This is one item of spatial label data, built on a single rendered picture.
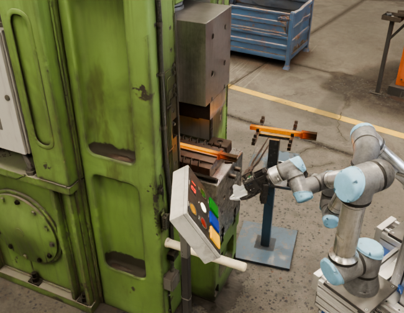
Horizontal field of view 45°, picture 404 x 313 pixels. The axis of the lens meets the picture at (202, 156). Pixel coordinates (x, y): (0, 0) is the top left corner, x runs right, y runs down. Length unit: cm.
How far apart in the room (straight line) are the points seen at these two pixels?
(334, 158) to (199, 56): 259
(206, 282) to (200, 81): 133
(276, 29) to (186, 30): 408
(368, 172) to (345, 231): 26
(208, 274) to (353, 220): 135
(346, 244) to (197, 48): 104
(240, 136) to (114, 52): 275
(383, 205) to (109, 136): 244
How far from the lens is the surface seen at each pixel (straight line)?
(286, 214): 385
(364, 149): 226
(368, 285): 219
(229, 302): 319
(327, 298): 236
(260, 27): 632
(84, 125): 241
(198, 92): 230
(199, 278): 308
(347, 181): 177
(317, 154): 461
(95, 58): 227
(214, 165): 261
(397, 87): 593
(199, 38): 220
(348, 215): 186
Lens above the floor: 242
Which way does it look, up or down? 33 degrees down
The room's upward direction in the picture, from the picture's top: straight up
